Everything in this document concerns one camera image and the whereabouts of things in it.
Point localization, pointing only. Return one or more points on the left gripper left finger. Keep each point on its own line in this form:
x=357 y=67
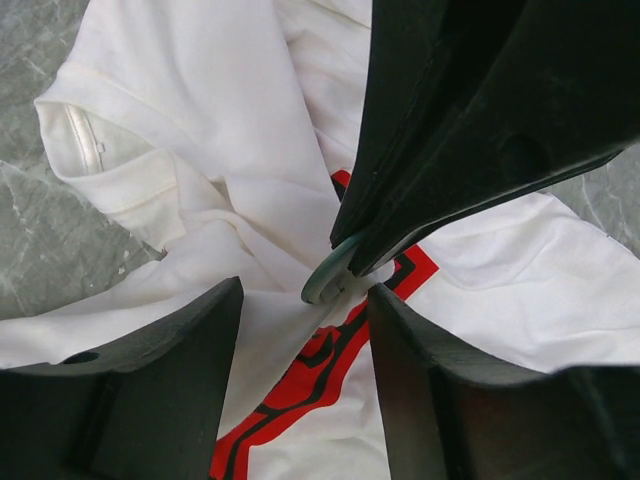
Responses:
x=145 y=406

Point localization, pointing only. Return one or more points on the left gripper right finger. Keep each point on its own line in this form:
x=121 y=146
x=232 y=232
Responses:
x=452 y=411

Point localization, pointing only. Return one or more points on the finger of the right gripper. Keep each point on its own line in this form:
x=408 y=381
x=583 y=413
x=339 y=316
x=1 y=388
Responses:
x=561 y=98
x=424 y=57

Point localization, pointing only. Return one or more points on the green round brooch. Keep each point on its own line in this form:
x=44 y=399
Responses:
x=326 y=281

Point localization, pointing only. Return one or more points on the white Coca-Cola t-shirt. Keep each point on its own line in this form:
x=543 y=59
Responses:
x=212 y=130

